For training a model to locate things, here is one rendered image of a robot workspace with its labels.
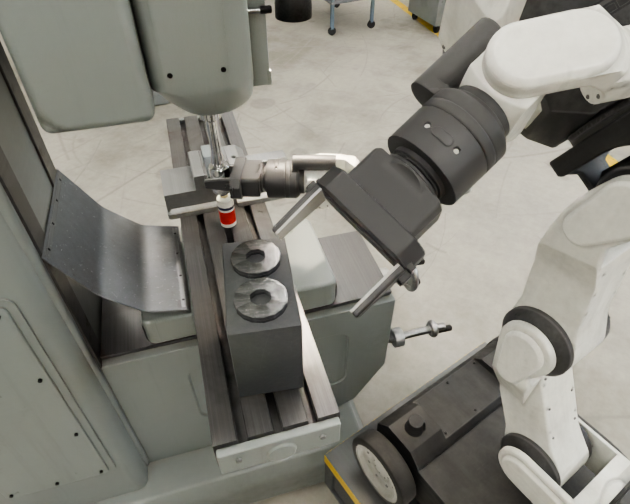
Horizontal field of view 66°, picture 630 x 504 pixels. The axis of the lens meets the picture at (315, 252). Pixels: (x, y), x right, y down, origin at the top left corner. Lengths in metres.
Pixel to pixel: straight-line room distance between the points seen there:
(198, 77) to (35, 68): 0.25
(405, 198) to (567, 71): 0.17
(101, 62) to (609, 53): 0.70
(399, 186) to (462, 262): 2.20
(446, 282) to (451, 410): 1.21
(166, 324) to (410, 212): 0.90
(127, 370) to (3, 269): 0.45
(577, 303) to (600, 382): 1.48
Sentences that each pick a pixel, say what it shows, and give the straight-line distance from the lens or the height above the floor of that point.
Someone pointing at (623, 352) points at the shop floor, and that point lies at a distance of 2.54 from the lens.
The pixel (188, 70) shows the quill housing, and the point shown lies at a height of 1.42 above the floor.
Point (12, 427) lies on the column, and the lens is 1.42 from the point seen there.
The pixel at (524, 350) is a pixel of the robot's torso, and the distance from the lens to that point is 0.98.
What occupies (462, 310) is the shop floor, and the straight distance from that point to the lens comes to 2.40.
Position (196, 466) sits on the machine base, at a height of 0.20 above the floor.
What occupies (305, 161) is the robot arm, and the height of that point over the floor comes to 1.19.
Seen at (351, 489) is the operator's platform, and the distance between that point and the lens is 1.46.
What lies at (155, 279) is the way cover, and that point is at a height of 0.90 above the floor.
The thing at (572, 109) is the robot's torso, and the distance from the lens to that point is 0.75.
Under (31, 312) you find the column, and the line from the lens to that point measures 1.13.
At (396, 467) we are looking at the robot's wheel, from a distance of 1.29.
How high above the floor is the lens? 1.76
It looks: 43 degrees down
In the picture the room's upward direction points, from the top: straight up
